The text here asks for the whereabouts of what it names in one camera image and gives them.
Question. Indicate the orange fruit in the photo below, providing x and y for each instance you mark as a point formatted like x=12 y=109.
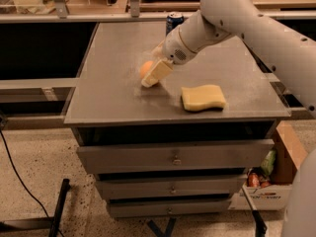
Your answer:
x=145 y=68

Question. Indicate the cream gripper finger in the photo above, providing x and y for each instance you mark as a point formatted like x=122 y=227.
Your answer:
x=160 y=69
x=157 y=52

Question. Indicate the red snack packets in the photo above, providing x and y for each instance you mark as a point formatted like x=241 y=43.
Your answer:
x=258 y=181

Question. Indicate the blue soda can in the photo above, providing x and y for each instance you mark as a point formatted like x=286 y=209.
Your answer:
x=173 y=20

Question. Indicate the green snack bag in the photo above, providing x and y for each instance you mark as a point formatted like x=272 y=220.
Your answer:
x=268 y=163

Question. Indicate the yellow sponge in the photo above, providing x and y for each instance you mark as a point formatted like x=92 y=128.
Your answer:
x=202 y=98

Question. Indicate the grey drawer cabinet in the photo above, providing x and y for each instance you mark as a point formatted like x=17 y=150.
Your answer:
x=110 y=106

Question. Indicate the white cardboard box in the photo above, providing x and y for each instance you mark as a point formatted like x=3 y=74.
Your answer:
x=279 y=178

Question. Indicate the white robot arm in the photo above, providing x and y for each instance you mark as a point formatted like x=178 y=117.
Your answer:
x=291 y=55

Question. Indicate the black metal stand leg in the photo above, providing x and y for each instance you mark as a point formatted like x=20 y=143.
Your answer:
x=51 y=223

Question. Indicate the metal shelf rail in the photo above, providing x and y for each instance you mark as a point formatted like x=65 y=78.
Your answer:
x=27 y=11

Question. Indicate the black tool handle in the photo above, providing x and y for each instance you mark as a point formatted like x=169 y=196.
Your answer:
x=260 y=225

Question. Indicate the bottom grey drawer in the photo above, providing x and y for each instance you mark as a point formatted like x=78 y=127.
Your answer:
x=168 y=207

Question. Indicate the middle grey drawer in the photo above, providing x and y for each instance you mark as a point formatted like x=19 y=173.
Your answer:
x=170 y=187

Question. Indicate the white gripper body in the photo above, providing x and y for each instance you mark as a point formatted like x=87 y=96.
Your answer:
x=173 y=48

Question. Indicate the grey drawer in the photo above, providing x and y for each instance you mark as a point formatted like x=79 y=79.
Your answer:
x=174 y=156
x=170 y=187
x=168 y=207

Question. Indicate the top grey drawer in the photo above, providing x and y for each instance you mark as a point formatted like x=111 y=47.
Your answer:
x=174 y=156

